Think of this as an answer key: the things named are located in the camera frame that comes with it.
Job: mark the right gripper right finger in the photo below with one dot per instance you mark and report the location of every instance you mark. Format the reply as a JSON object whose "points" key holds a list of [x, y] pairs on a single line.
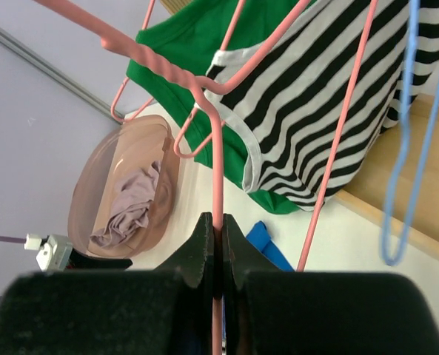
{"points": [[239, 257]]}

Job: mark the mauve tank top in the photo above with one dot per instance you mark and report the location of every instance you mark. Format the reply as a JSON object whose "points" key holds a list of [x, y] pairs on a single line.
{"points": [[129, 210]]}

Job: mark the blue wire hanger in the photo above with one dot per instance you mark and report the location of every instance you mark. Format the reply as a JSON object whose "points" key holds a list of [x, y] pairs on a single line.
{"points": [[388, 257]]}

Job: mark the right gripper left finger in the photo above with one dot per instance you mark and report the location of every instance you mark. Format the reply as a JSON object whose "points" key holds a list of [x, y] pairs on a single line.
{"points": [[186, 320]]}

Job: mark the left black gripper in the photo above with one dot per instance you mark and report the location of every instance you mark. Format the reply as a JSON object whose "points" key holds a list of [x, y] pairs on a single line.
{"points": [[79, 261]]}

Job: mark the blue tank top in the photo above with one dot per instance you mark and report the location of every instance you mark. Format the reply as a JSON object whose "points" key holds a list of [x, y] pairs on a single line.
{"points": [[261, 239]]}

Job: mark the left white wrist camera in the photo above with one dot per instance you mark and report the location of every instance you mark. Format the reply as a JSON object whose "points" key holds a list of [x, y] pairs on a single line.
{"points": [[53, 251]]}

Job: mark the pink plastic basket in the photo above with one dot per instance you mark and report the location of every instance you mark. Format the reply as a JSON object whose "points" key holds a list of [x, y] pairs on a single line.
{"points": [[132, 146]]}

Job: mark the striped black white tank top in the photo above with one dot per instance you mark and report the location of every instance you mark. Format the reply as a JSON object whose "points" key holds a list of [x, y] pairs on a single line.
{"points": [[281, 119]]}

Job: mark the green tank top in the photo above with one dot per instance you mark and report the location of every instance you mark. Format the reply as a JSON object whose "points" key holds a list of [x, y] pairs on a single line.
{"points": [[189, 39]]}

